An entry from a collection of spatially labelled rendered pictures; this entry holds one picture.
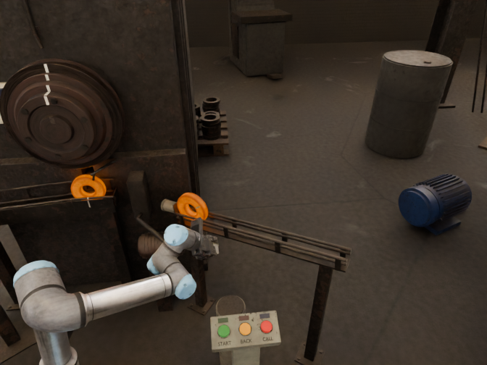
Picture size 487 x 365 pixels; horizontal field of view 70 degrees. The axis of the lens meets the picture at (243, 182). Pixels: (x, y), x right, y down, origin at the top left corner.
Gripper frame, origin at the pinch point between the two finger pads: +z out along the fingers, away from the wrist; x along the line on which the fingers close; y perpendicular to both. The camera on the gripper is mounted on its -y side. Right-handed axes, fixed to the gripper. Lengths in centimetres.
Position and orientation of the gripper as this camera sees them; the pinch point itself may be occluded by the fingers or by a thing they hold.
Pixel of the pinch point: (215, 244)
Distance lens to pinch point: 156.2
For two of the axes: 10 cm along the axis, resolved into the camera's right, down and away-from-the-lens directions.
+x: 9.0, -3.5, -2.5
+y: 2.2, 8.8, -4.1
